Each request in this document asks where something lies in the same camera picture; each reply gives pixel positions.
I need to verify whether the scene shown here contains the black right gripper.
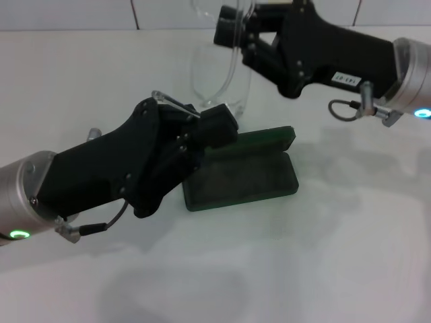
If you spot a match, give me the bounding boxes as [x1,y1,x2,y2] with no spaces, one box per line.
[213,0,399,99]

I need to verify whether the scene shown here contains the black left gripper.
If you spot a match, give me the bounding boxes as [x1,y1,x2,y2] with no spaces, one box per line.
[34,98,203,219]

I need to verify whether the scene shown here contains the clear white glasses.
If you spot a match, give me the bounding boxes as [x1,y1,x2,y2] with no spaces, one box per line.
[151,0,257,119]

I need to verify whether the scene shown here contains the green glasses case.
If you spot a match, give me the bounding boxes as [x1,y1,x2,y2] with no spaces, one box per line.
[183,126,300,213]

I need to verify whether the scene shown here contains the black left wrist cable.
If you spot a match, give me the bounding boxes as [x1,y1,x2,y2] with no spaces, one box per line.
[55,201,129,244]

